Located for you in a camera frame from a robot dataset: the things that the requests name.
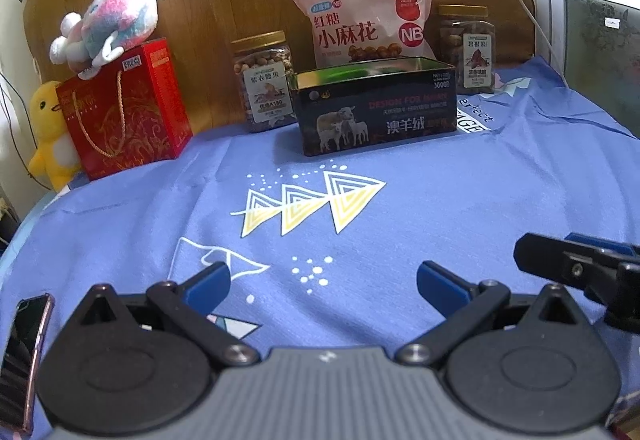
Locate smartphone pink case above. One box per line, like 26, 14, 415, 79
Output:
1, 293, 54, 434

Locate blue printed tablecloth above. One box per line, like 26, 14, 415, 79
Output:
0, 56, 640, 440

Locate yellow duck plush toy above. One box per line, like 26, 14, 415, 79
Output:
27, 81, 81, 192

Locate red gift box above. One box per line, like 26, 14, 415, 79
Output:
56, 38, 192, 180

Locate black sheep print tin box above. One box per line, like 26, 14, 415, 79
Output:
290, 57, 457, 156

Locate frosted glass door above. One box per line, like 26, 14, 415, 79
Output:
536, 0, 639, 134

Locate pink twisted snack bag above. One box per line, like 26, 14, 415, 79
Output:
293, 0, 434, 68

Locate left peanut jar gold lid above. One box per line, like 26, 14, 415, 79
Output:
231, 30, 296, 132

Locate pink white plush toy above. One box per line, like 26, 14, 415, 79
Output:
49, 0, 158, 80

